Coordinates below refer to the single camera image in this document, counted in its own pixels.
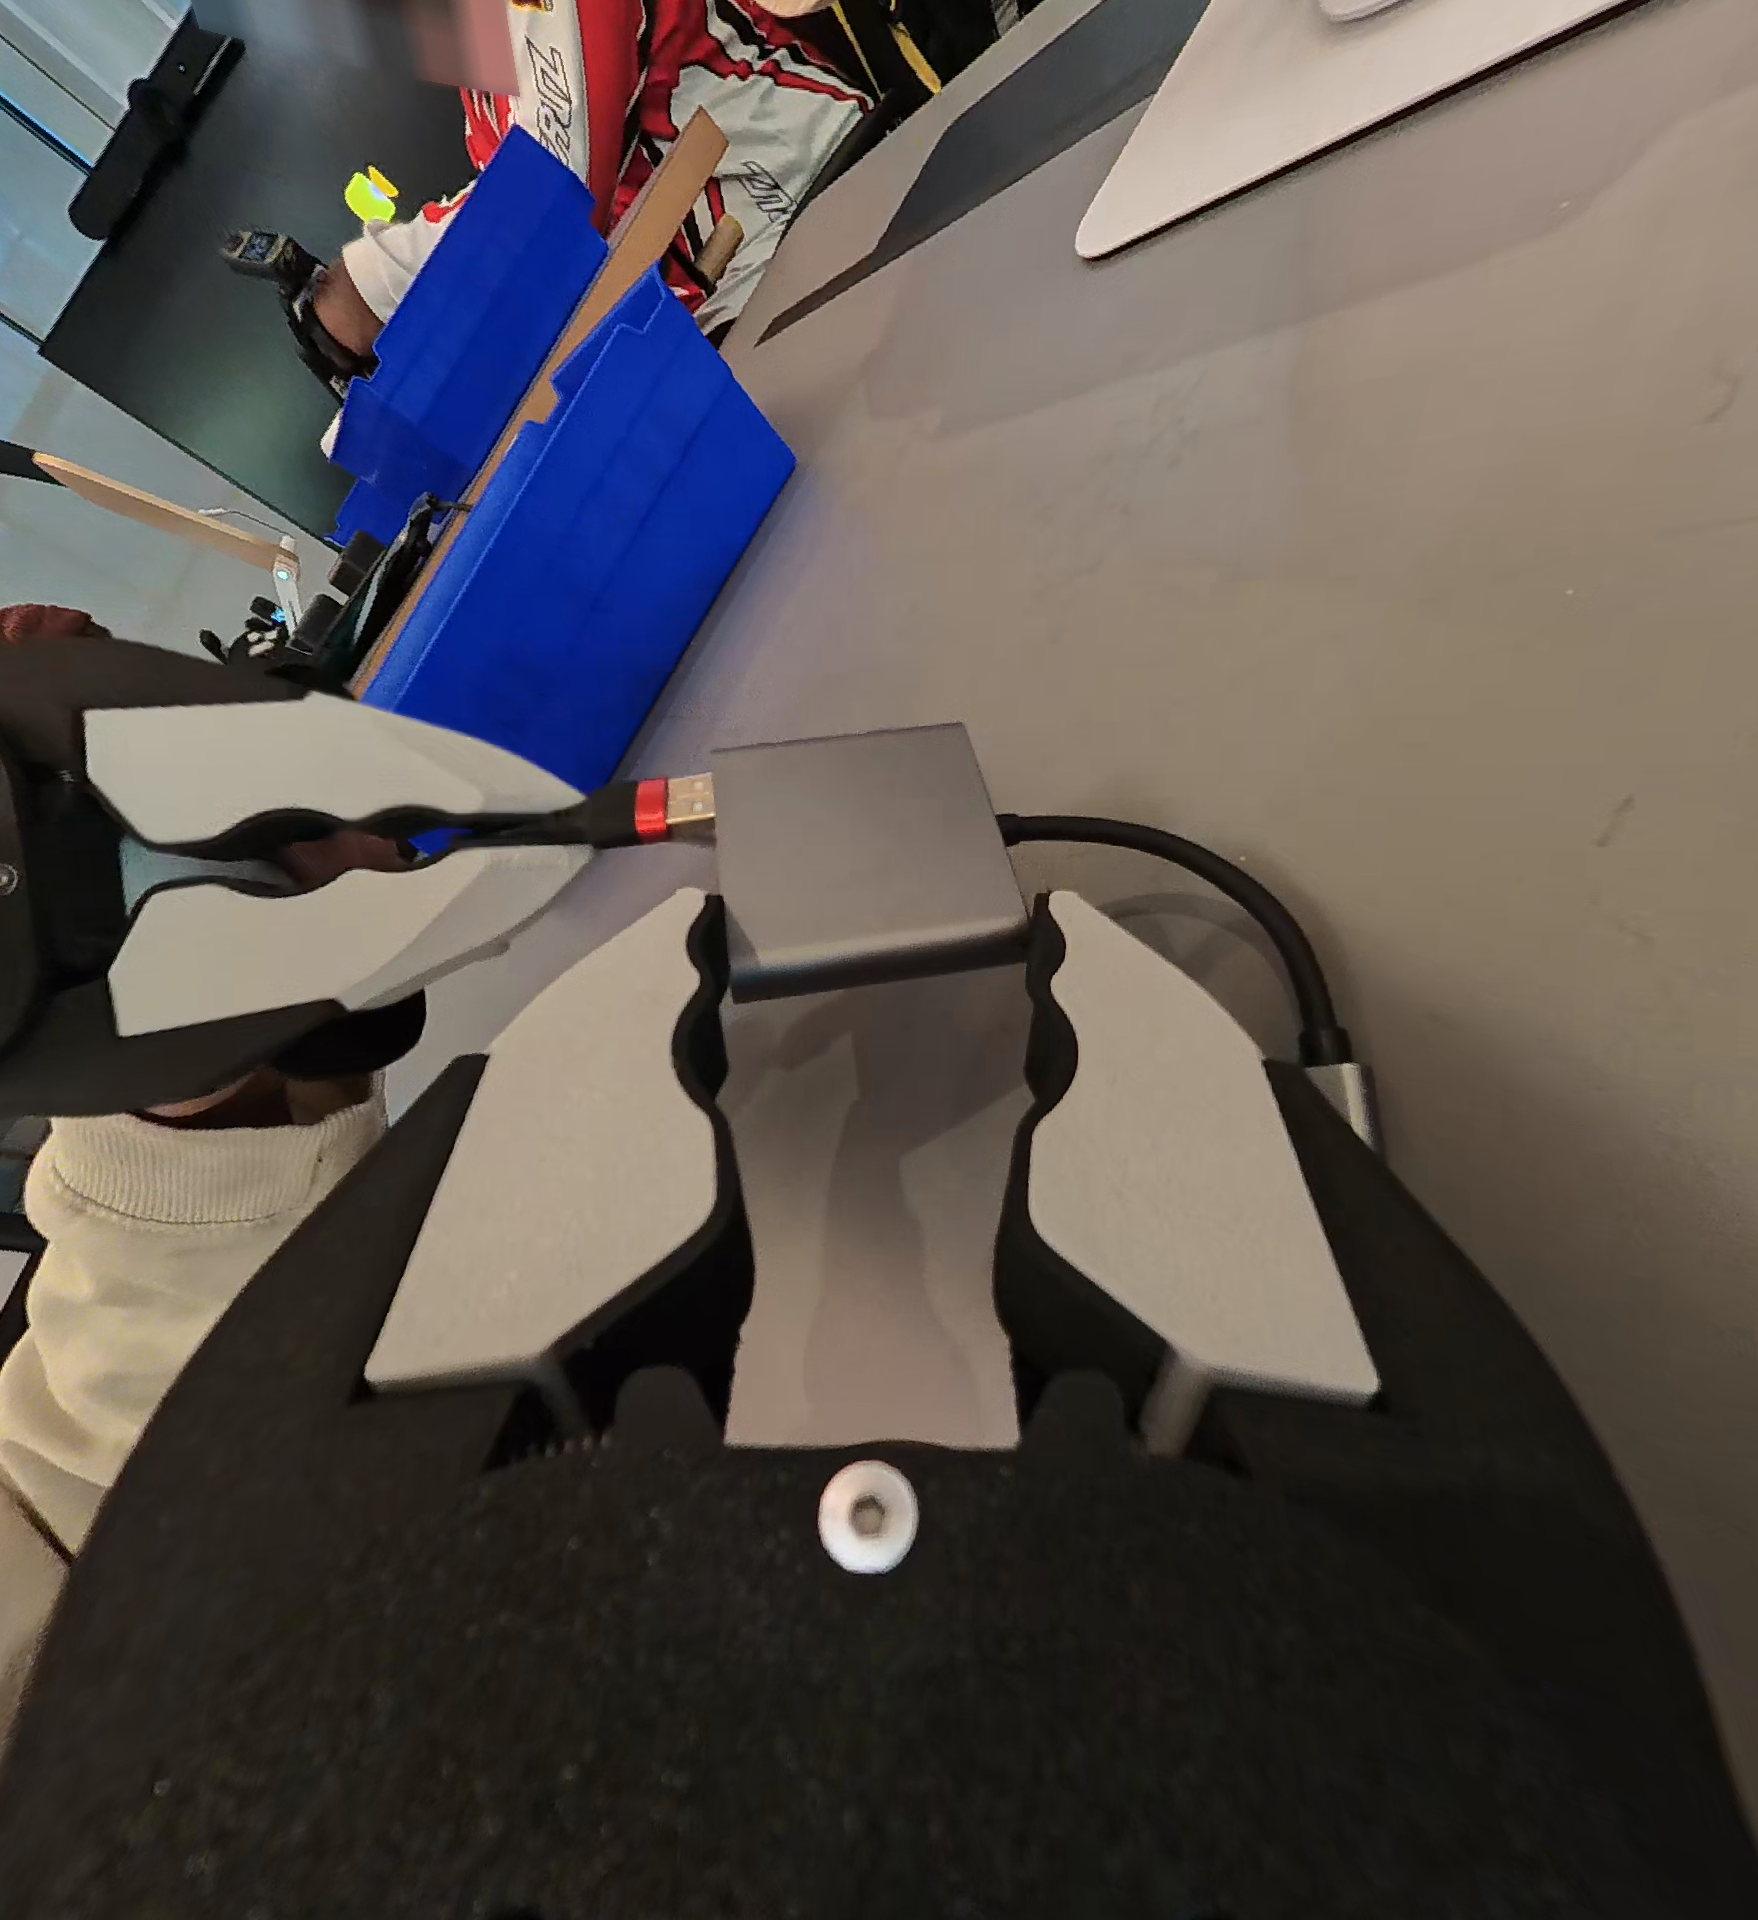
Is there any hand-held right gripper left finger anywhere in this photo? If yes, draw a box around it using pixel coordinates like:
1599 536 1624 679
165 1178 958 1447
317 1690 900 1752
360 883 754 1399

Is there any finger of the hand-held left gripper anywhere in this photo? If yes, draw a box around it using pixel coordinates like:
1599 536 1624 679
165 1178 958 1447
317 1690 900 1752
103 842 592 1039
81 690 592 853

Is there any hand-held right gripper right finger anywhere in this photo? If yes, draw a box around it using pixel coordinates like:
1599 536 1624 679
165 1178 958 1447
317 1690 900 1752
1019 888 1386 1411

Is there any blue storage bin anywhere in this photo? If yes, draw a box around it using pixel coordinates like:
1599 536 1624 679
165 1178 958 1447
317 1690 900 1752
354 270 800 797
321 121 614 549

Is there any black red-tipped usb cable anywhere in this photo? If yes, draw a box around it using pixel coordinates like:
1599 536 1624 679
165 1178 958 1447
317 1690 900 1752
396 767 720 869

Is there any grey usb hub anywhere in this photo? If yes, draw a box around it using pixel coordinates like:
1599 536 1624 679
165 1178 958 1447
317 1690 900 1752
708 721 1381 1153

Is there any person's left forearm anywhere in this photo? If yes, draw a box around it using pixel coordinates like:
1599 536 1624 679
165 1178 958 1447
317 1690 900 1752
0 1081 394 1850

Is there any person's left hand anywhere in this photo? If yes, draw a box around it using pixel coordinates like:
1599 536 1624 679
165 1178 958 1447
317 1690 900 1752
137 1050 378 1130

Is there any black device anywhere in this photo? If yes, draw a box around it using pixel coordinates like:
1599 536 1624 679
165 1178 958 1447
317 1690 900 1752
204 509 447 684

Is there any black table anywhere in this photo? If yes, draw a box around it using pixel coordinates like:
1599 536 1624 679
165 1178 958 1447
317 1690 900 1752
38 0 522 546

